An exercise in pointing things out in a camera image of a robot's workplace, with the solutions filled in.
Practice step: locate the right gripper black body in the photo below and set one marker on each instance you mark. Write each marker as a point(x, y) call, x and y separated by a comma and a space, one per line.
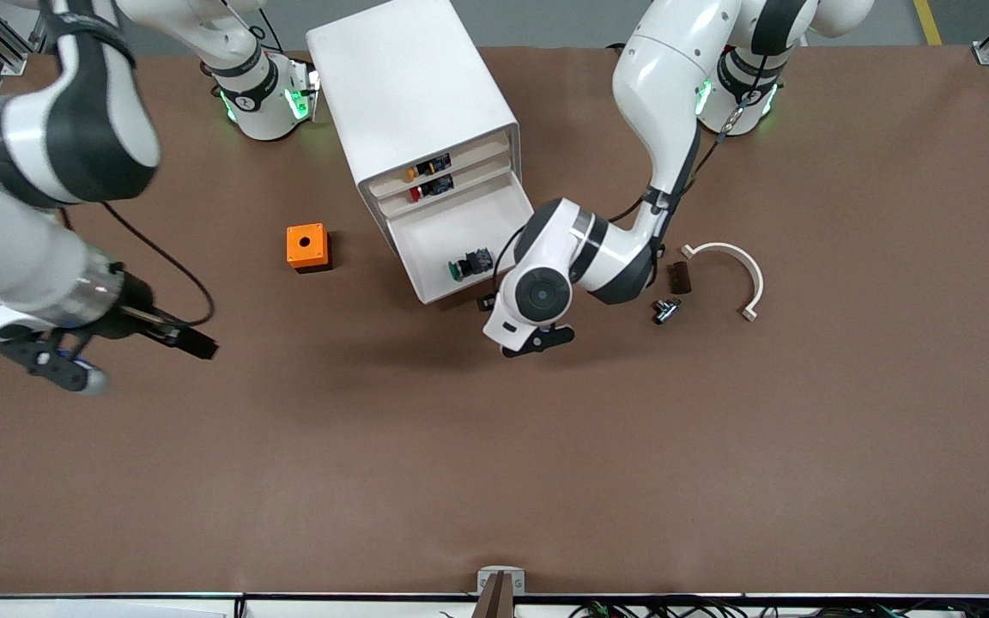
point(134, 319)

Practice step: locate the green push button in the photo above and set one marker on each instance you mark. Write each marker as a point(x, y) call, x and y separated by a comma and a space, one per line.
point(473, 262)

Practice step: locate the white plastic drawer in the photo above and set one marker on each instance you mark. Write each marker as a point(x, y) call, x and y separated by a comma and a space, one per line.
point(477, 157)
point(482, 176)
point(443, 232)

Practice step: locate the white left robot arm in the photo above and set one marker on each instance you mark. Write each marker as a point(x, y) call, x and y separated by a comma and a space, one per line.
point(675, 77)

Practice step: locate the red push button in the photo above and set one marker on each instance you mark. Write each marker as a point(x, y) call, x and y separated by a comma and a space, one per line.
point(430, 188)

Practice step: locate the yellow push button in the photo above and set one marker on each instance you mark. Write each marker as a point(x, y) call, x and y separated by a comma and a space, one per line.
point(426, 167)

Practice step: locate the white drawer cabinet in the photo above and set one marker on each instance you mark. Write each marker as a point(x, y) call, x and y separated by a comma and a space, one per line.
point(409, 77)

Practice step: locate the brown table cover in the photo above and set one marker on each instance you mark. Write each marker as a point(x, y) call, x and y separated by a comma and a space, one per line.
point(494, 472)

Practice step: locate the silver metal fitting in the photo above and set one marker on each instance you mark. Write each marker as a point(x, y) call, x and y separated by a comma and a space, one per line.
point(666, 311)

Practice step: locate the brown ribbed cylinder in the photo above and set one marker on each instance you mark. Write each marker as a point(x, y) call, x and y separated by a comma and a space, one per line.
point(680, 278)

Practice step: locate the white semicircular clamp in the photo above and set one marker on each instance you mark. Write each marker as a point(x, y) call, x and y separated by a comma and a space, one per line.
point(750, 275)

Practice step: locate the orange button enclosure box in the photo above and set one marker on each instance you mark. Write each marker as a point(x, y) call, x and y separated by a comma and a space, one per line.
point(306, 245)

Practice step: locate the white table edge rail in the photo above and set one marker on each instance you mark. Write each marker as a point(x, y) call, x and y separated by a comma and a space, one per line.
point(117, 608)

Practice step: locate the grey metal bracket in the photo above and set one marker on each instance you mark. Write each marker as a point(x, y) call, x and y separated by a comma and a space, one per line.
point(514, 579)

